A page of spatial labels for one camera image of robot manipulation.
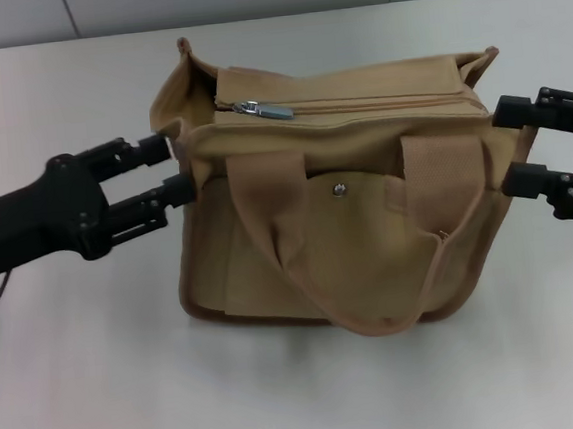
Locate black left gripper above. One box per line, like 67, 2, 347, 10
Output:
0, 129, 205, 287

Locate silver metal zipper pull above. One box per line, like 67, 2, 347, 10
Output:
231, 96, 294, 127

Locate khaki canvas food bag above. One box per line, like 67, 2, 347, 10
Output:
143, 6, 551, 356

